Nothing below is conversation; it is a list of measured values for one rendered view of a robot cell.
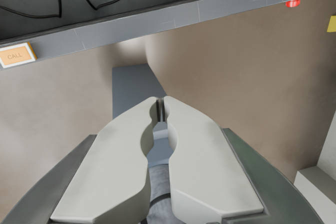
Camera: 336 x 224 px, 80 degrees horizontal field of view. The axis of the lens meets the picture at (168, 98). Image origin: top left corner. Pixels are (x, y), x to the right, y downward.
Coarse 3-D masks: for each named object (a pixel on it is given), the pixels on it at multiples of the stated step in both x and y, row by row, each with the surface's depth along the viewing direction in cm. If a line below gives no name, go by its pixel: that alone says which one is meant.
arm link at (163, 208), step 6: (168, 198) 50; (156, 204) 49; (162, 204) 49; (168, 204) 48; (150, 210) 49; (156, 210) 48; (162, 210) 47; (168, 210) 47; (150, 216) 47; (156, 216) 46; (162, 216) 46; (168, 216) 46; (174, 216) 46; (144, 222) 45; (150, 222) 45; (156, 222) 44; (162, 222) 44; (168, 222) 44; (174, 222) 44; (180, 222) 45
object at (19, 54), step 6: (24, 42) 33; (12, 48) 32; (18, 48) 32; (24, 48) 32; (30, 48) 33; (0, 54) 32; (6, 54) 32; (12, 54) 32; (18, 54) 33; (24, 54) 33; (6, 60) 33; (12, 60) 33; (18, 60) 33
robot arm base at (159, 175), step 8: (152, 168) 57; (160, 168) 57; (168, 168) 57; (152, 176) 55; (160, 176) 55; (168, 176) 55; (152, 184) 54; (160, 184) 53; (168, 184) 53; (152, 192) 52; (160, 192) 52; (168, 192) 52; (152, 200) 51
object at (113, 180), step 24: (120, 120) 10; (144, 120) 10; (96, 144) 9; (120, 144) 9; (144, 144) 10; (96, 168) 7; (120, 168) 7; (144, 168) 7; (72, 192) 7; (96, 192) 7; (120, 192) 7; (144, 192) 7; (72, 216) 6; (96, 216) 6; (120, 216) 6; (144, 216) 7
